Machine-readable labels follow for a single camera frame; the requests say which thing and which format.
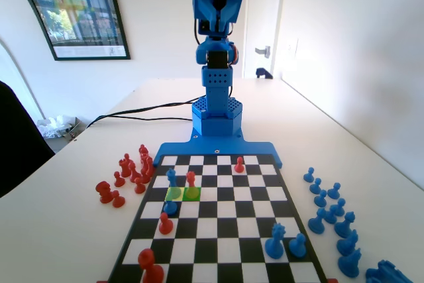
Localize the blue chess rook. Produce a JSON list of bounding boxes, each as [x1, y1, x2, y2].
[[365, 259, 415, 283]]

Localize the red chess bishop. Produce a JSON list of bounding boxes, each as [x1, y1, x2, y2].
[[128, 160, 142, 184]]

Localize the blue base plate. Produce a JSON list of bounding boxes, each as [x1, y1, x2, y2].
[[153, 129, 284, 170]]

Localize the crumpled white paper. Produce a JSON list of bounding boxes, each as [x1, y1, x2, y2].
[[36, 115, 73, 139]]

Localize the blue table clamp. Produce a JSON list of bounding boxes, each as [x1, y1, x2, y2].
[[255, 67, 274, 80]]

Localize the black chair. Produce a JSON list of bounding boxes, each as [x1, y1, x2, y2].
[[0, 80, 56, 199]]

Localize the black and white chessboard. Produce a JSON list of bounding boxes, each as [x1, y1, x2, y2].
[[106, 153, 329, 283]]

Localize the large red chess piece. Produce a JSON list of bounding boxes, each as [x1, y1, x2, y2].
[[95, 180, 114, 205]]

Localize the black power cable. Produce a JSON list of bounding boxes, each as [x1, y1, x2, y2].
[[86, 96, 203, 129], [109, 113, 193, 121]]

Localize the tall red chess piece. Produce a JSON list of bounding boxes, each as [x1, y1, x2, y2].
[[184, 170, 202, 201], [119, 152, 133, 178]]

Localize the blue chess queen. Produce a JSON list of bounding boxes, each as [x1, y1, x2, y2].
[[264, 222, 286, 260]]

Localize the white light switch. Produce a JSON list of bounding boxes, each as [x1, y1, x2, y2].
[[287, 37, 299, 57]]

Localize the white door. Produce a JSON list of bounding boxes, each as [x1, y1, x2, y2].
[[243, 0, 286, 80]]

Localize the blue chess king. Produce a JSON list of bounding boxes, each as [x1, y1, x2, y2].
[[164, 168, 183, 201]]

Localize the small cardboard box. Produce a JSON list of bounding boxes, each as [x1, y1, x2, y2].
[[64, 116, 88, 142]]

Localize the tall blue chess piece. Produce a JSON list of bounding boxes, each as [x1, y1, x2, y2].
[[337, 248, 362, 278], [336, 229, 359, 257], [333, 211, 357, 239]]

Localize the dark framed poster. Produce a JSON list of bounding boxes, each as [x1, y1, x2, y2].
[[0, 0, 131, 62]]

